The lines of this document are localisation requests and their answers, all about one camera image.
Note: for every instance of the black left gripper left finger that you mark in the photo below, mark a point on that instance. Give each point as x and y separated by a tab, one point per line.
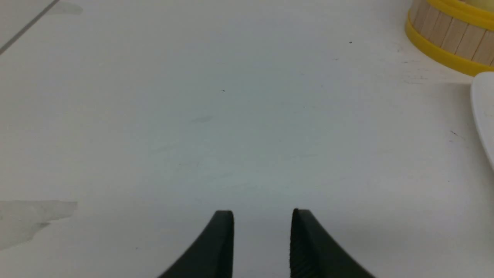
211	254

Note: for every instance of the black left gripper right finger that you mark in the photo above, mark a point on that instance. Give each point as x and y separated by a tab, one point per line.
315	254

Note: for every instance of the white square plate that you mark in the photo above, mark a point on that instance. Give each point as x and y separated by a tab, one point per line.
482	103

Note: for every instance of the yellow rimmed bamboo steamer basket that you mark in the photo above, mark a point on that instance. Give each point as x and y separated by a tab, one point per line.
458	34

